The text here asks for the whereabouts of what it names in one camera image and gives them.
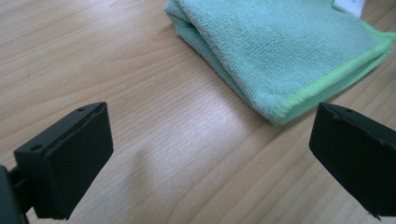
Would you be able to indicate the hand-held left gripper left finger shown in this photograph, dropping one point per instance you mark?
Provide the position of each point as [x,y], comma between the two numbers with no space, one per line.
[74,161]

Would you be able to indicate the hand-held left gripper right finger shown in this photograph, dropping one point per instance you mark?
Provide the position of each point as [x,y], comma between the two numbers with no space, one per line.
[358,161]

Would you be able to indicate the green microfibre towel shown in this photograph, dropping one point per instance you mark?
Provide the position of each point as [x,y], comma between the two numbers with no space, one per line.
[274,53]

